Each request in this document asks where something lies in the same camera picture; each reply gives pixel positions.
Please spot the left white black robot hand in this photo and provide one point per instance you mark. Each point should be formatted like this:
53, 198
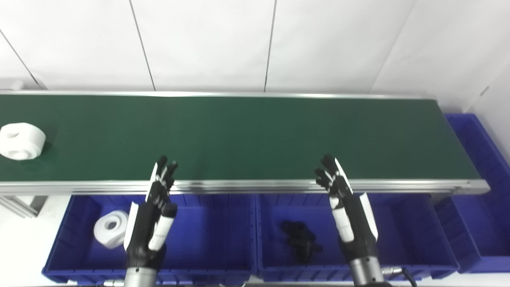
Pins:
145, 227

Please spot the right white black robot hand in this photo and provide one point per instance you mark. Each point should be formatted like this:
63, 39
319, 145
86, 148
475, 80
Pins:
354, 223

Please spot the white round plastic part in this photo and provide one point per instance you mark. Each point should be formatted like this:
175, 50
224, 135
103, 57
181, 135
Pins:
111, 229
22, 141

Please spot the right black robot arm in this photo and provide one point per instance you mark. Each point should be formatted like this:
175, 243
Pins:
366, 273

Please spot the blue bin with black part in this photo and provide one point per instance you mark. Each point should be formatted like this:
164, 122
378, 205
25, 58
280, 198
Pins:
410, 235

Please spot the black plastic part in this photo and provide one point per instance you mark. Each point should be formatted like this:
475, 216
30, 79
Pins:
299, 239

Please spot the blue bin with white parts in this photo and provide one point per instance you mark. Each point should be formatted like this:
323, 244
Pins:
215, 239

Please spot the green conveyor belt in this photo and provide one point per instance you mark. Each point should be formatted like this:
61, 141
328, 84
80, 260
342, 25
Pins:
247, 135
255, 186

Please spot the aluminium conveyor leg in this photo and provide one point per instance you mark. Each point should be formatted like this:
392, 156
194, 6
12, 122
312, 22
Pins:
24, 205

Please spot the empty blue bin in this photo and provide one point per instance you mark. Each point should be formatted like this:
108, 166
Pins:
482, 159

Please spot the grey conveyor end housing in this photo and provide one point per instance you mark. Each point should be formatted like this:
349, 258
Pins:
11, 84

